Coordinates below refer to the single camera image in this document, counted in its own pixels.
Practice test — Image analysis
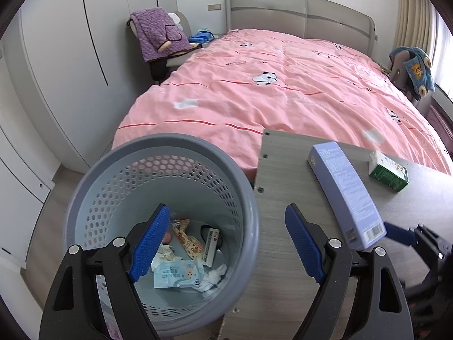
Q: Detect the lavender long carton box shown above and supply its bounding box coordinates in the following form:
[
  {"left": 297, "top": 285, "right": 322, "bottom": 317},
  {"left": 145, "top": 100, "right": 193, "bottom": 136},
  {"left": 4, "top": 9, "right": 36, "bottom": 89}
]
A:
[{"left": 307, "top": 142, "right": 386, "bottom": 250}]

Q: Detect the green white small box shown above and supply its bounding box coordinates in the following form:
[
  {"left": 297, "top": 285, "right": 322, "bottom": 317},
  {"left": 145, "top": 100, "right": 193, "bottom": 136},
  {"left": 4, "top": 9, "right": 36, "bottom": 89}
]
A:
[{"left": 368, "top": 150, "right": 409, "bottom": 192}]

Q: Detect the pink pig toy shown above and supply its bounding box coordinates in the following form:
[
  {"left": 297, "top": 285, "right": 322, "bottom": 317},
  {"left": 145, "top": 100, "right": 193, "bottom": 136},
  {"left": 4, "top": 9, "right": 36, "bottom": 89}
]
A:
[{"left": 161, "top": 232, "right": 173, "bottom": 245}]

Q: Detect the blue baby wipes pack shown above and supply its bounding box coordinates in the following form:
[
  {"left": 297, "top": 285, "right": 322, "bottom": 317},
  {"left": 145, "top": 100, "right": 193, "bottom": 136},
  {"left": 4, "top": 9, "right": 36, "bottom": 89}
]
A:
[{"left": 153, "top": 260, "right": 204, "bottom": 289}]

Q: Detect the red white snack wrapper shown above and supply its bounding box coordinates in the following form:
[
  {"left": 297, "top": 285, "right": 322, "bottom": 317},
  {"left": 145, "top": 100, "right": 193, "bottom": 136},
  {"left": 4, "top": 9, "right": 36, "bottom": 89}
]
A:
[{"left": 171, "top": 219, "right": 204, "bottom": 260}]

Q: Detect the white tissue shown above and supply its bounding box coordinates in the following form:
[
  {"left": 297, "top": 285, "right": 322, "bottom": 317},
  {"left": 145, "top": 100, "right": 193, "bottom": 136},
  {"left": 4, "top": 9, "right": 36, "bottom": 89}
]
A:
[{"left": 198, "top": 264, "right": 227, "bottom": 298}]

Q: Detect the small dark card packet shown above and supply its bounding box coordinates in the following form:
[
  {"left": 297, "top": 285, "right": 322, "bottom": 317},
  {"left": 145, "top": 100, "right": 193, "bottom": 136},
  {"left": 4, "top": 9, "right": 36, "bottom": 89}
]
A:
[{"left": 200, "top": 224, "right": 223, "bottom": 267}]

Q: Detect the written paper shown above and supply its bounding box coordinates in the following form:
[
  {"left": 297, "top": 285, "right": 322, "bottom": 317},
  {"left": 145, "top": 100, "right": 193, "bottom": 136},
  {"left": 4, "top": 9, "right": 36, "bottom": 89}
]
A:
[{"left": 151, "top": 244, "right": 182, "bottom": 272}]

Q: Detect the grey perforated trash basket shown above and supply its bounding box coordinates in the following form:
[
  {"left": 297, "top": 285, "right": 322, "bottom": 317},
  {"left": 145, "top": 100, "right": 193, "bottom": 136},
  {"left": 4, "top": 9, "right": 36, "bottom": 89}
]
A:
[{"left": 62, "top": 133, "right": 260, "bottom": 339}]

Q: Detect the grey wooden table board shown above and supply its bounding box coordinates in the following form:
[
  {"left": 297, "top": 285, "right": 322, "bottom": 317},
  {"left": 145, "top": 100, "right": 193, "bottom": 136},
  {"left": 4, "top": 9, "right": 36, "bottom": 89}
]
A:
[{"left": 219, "top": 130, "right": 452, "bottom": 339}]

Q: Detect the blue denim bear jacket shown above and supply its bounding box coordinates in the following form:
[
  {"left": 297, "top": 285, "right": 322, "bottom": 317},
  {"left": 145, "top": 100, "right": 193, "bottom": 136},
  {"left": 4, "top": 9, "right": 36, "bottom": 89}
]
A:
[{"left": 389, "top": 46, "right": 435, "bottom": 100}]

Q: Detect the pink bed duvet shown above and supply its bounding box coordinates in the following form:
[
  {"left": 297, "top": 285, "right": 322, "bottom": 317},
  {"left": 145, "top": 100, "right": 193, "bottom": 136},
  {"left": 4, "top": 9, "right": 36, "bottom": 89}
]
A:
[{"left": 113, "top": 29, "right": 452, "bottom": 177}]

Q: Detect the beige curtain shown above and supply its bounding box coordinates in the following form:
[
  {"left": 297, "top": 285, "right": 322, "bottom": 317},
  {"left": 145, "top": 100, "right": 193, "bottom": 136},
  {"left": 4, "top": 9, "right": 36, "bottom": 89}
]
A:
[{"left": 394, "top": 0, "right": 437, "bottom": 58}]

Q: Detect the white wardrobe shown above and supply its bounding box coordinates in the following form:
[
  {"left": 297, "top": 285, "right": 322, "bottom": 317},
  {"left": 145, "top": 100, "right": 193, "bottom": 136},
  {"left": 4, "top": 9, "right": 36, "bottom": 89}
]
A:
[{"left": 3, "top": 0, "right": 177, "bottom": 173}]

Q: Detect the grey chair left of bed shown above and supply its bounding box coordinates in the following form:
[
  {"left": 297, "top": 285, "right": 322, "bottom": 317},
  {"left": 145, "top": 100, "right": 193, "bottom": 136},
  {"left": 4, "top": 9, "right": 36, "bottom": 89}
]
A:
[{"left": 127, "top": 8, "right": 202, "bottom": 83}]

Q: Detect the grey upholstered headboard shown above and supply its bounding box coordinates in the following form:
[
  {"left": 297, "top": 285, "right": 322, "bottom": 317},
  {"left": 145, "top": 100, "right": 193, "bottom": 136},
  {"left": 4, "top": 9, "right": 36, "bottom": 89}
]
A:
[{"left": 225, "top": 0, "right": 375, "bottom": 56}]

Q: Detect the blue bag on nightstand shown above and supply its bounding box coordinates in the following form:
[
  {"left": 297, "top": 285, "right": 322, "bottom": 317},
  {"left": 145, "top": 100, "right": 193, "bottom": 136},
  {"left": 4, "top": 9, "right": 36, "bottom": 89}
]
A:
[{"left": 188, "top": 30, "right": 216, "bottom": 44}]

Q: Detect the purple knitted blanket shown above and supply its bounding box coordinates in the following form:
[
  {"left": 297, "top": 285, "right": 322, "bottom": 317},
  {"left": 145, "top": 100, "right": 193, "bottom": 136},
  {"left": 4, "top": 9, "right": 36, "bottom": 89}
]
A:
[{"left": 129, "top": 8, "right": 194, "bottom": 62}]

